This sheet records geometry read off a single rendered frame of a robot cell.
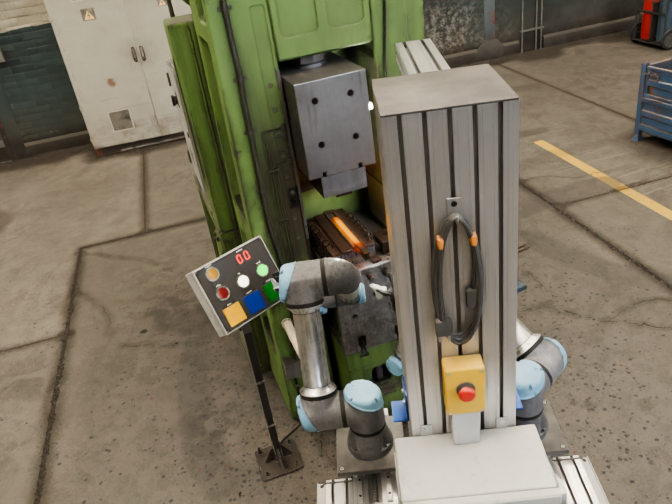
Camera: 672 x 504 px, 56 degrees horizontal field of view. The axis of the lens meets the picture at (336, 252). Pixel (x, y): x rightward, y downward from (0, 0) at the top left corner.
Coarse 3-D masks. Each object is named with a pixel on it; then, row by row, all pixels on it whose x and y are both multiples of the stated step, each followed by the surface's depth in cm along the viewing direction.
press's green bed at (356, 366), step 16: (336, 352) 322; (368, 352) 304; (384, 352) 307; (336, 368) 334; (352, 368) 304; (368, 368) 309; (384, 368) 329; (336, 384) 347; (384, 384) 323; (400, 384) 323; (384, 400) 322
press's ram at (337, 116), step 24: (288, 72) 258; (312, 72) 252; (336, 72) 247; (360, 72) 246; (288, 96) 252; (312, 96) 244; (336, 96) 247; (360, 96) 251; (288, 120) 264; (312, 120) 248; (336, 120) 252; (360, 120) 255; (312, 144) 253; (336, 144) 256; (360, 144) 260; (312, 168) 257; (336, 168) 261
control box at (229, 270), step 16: (256, 240) 258; (224, 256) 249; (256, 256) 257; (192, 272) 241; (224, 272) 248; (240, 272) 251; (256, 272) 255; (272, 272) 259; (192, 288) 247; (208, 288) 243; (240, 288) 250; (256, 288) 254; (208, 304) 243; (224, 304) 245; (240, 304) 249; (272, 304) 256; (224, 320) 244
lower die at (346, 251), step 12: (324, 216) 314; (348, 216) 310; (312, 228) 306; (324, 228) 302; (336, 228) 299; (348, 228) 297; (360, 228) 297; (336, 240) 290; (348, 240) 287; (360, 240) 285; (336, 252) 283; (348, 252) 281; (372, 252) 286
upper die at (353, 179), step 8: (360, 168) 265; (304, 176) 288; (328, 176) 261; (336, 176) 263; (344, 176) 264; (352, 176) 265; (360, 176) 266; (312, 184) 278; (320, 184) 264; (328, 184) 263; (336, 184) 264; (344, 184) 266; (352, 184) 267; (360, 184) 268; (320, 192) 268; (328, 192) 265; (336, 192) 266; (344, 192) 267
